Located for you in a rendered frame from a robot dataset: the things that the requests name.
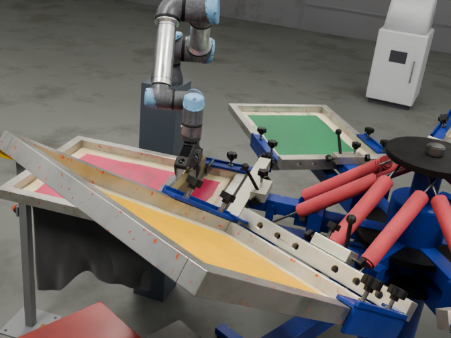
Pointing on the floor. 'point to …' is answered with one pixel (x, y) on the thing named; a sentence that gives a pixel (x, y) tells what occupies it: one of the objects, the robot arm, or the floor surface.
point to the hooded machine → (401, 53)
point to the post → (27, 315)
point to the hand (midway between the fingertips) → (185, 186)
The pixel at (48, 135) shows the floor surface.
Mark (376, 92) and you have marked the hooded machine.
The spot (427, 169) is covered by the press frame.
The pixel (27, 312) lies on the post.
